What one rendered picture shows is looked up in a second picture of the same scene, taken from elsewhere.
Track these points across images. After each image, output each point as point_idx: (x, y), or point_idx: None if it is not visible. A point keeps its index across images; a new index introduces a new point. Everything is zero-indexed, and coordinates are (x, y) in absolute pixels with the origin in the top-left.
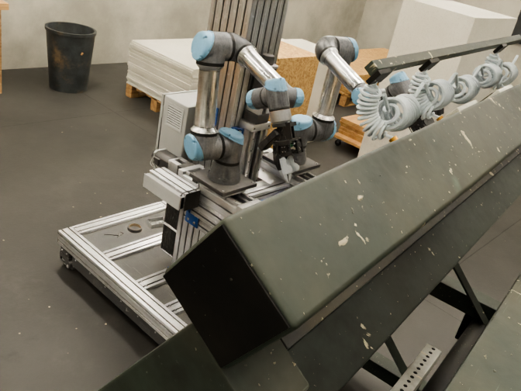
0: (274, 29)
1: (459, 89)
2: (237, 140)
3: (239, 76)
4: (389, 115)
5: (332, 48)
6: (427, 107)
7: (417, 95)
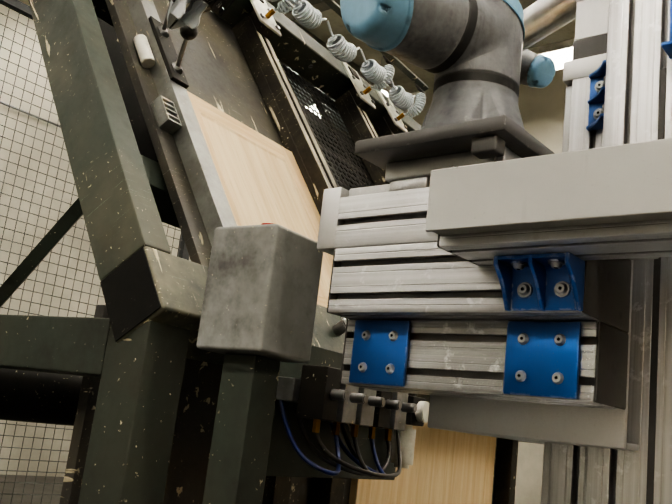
0: None
1: (338, 44)
2: None
3: None
4: (402, 99)
5: None
6: (379, 84)
7: (391, 82)
